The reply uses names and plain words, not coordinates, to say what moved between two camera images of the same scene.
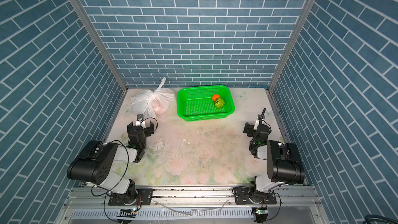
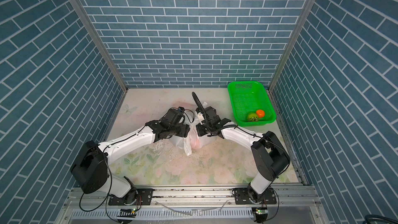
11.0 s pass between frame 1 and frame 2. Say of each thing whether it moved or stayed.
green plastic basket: moved
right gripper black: moved
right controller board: stayed
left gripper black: moved
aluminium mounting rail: stayed
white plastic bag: moved
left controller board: stayed
